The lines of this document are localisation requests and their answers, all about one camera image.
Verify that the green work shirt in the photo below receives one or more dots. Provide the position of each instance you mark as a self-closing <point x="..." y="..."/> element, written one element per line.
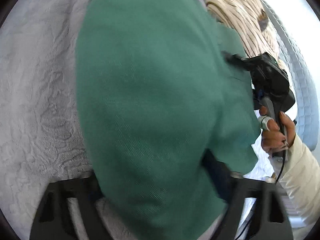
<point x="153" y="92"/>

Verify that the person's right hand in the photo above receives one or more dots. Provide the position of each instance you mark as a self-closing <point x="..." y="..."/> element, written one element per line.
<point x="274" y="139"/>

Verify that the lavender embossed bed cover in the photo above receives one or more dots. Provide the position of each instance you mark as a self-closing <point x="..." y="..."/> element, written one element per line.
<point x="40" y="133"/>

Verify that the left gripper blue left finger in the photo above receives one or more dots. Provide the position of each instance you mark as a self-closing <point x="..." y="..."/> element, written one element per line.
<point x="87" y="191"/>

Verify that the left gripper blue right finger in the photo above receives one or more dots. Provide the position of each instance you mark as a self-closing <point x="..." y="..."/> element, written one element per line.
<point x="231" y="187"/>

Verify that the beige striped garment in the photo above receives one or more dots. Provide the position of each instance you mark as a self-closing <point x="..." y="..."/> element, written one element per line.
<point x="250" y="20"/>

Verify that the grey quilted headboard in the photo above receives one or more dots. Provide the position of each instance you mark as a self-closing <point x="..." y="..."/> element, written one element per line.
<point x="307" y="118"/>

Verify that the cream jacket right sleeve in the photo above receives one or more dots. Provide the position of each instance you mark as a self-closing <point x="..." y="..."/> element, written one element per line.
<point x="300" y="180"/>

